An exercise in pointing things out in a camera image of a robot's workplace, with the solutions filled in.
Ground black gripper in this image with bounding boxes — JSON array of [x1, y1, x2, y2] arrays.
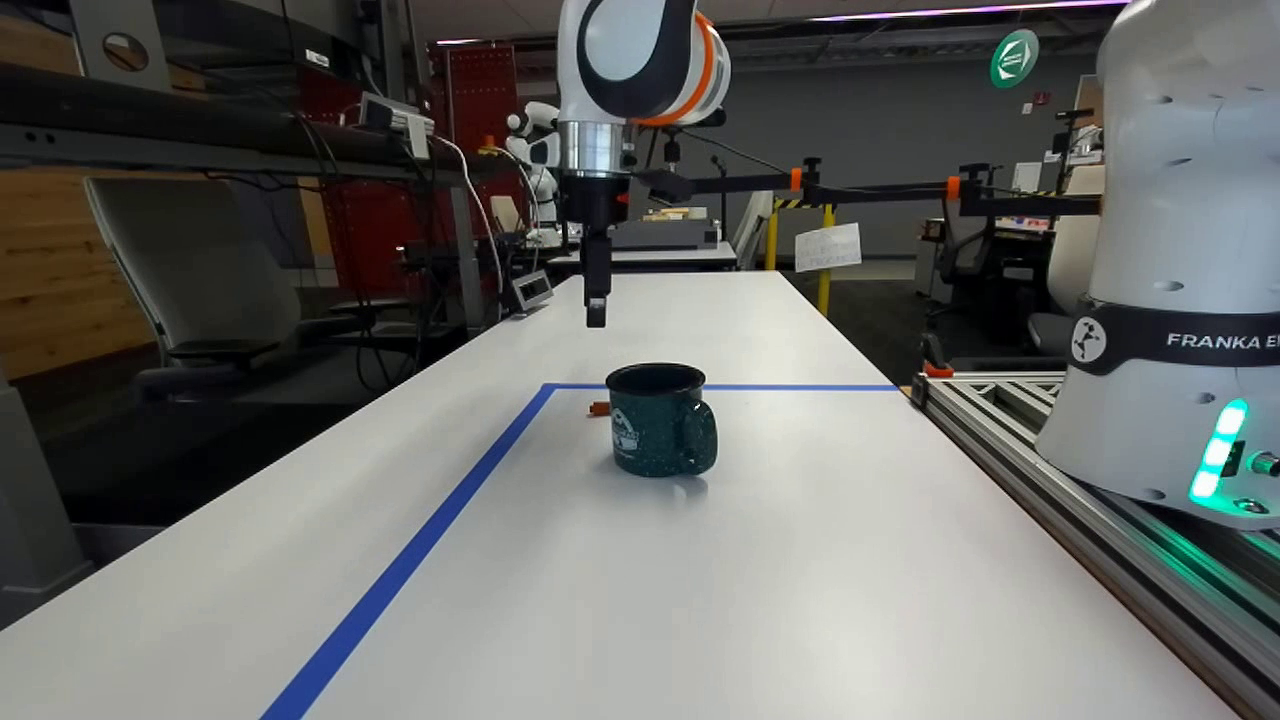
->
[[568, 172, 632, 332]]

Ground small grey display box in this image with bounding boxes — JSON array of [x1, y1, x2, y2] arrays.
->
[[508, 268, 558, 316]]

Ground grey far table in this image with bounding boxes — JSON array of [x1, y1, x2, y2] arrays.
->
[[544, 211, 743, 282]]

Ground small white background robot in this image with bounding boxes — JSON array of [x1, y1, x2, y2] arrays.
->
[[499, 100, 574, 253]]

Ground dark green mug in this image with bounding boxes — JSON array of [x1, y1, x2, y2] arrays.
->
[[606, 361, 720, 482]]

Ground white paper sign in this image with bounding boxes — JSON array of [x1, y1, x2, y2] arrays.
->
[[791, 221, 870, 276]]

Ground red cabinet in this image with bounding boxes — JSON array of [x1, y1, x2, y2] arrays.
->
[[431, 36, 526, 161]]

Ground white power box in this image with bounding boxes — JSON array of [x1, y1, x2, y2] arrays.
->
[[356, 92, 440, 164]]

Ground blue tape line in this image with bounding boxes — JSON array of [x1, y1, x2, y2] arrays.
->
[[260, 381, 900, 720]]

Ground black boom with orange clamps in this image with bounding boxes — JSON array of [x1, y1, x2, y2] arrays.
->
[[632, 158, 1113, 226]]

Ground grey chair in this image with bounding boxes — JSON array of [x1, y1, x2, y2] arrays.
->
[[79, 178, 307, 406]]

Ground dark metal shelf beam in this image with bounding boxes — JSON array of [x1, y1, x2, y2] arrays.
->
[[0, 66, 431, 184]]

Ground white background machine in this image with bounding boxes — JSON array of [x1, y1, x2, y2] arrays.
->
[[916, 114, 1113, 357]]

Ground round green sign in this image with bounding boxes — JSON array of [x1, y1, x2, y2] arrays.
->
[[984, 29, 1047, 92]]

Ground wooden panel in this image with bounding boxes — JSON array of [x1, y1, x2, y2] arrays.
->
[[0, 164, 156, 383]]

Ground grey bin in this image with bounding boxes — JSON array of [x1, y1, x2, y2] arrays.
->
[[0, 378, 93, 632]]

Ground white cable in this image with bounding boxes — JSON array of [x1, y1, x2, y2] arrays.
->
[[431, 134, 516, 316]]

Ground tall yellow post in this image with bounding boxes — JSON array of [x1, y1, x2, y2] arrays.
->
[[815, 201, 839, 321]]

